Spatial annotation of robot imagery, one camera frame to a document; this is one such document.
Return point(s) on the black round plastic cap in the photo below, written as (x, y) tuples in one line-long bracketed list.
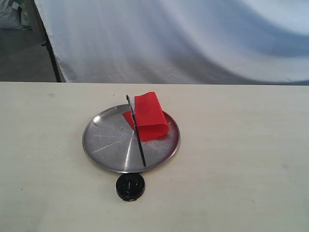
[(130, 186)]

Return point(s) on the round steel plate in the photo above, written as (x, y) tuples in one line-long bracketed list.
[(111, 143)]

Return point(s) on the white backdrop cloth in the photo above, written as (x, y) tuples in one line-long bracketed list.
[(179, 41)]

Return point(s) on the black backdrop stand pole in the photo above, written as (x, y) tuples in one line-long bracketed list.
[(46, 43)]

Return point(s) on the white sacks in background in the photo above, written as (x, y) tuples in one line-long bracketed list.
[(13, 15)]

